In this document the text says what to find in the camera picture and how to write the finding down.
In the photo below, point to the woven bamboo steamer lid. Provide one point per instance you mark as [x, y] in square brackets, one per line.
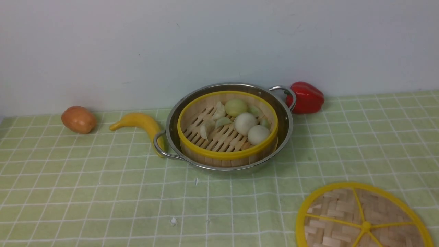
[351, 214]

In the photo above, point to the red bell pepper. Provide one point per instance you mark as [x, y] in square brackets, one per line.
[310, 100]

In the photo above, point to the stainless steel pot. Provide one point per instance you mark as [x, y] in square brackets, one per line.
[281, 98]

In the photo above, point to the pale dumpling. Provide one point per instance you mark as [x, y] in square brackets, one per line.
[222, 121]

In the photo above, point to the white bun upper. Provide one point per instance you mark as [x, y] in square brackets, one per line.
[244, 122]

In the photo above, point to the yellow banana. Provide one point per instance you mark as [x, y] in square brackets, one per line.
[138, 120]

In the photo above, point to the white bun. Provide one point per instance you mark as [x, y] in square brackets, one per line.
[244, 122]
[257, 134]

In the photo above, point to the green checkered tablecloth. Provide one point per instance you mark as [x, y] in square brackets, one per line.
[61, 189]

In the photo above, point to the white bun lower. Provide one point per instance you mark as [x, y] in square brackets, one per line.
[257, 134]

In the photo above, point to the bamboo steamer basket yellow rim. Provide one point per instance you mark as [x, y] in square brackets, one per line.
[223, 146]

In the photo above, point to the pale green bun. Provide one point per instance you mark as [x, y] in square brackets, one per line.
[235, 107]

